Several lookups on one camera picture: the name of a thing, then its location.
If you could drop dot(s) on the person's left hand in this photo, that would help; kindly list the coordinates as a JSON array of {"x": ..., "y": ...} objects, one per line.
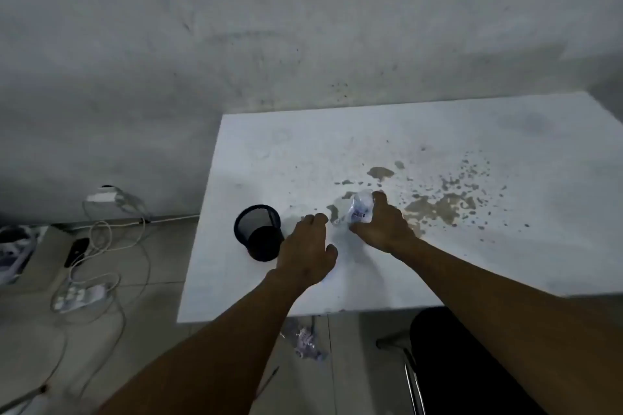
[{"x": 304, "y": 254}]

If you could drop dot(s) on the person's right hand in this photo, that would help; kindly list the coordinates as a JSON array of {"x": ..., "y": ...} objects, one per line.
[{"x": 387, "y": 230}]

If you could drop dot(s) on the person's right thumb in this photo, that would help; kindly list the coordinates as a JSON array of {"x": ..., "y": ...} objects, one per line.
[{"x": 359, "y": 230}]

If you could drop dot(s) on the person's left thumb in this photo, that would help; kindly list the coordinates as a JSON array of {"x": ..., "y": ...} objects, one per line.
[{"x": 331, "y": 256}]

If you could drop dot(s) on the clear plastic packet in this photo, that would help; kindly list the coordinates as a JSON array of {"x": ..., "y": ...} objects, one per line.
[{"x": 357, "y": 208}]

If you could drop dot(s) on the person's right forearm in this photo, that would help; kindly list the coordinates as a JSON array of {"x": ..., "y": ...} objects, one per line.
[{"x": 516, "y": 322}]

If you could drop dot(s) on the person's left forearm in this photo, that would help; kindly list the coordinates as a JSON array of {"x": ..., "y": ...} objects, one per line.
[{"x": 204, "y": 356}]

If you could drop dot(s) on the black mesh pen holder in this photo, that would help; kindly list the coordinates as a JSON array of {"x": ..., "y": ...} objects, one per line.
[{"x": 260, "y": 237}]

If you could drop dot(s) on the crumpled plastic wrapper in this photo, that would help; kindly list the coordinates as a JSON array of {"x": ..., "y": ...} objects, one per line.
[{"x": 305, "y": 341}]

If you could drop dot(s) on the black chair seat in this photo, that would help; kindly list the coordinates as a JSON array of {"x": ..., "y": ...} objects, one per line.
[{"x": 467, "y": 366}]

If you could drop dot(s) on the black phone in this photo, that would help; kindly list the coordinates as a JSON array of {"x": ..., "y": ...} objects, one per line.
[{"x": 77, "y": 252}]

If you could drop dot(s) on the white power strip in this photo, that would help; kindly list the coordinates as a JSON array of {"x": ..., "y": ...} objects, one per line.
[{"x": 78, "y": 298}]

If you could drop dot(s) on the cardboard box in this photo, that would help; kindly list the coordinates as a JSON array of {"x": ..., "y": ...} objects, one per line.
[{"x": 46, "y": 259}]

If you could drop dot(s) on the white plastic bag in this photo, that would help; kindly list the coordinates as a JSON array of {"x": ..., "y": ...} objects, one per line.
[{"x": 14, "y": 252}]

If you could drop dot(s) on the grey metal rod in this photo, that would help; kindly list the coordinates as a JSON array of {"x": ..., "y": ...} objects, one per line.
[{"x": 22, "y": 399}]

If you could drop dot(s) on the metal chair frame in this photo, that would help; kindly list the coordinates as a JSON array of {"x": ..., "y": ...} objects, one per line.
[{"x": 411, "y": 375}]

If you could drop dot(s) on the white wall charger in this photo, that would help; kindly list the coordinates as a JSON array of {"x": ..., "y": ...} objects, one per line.
[{"x": 103, "y": 197}]

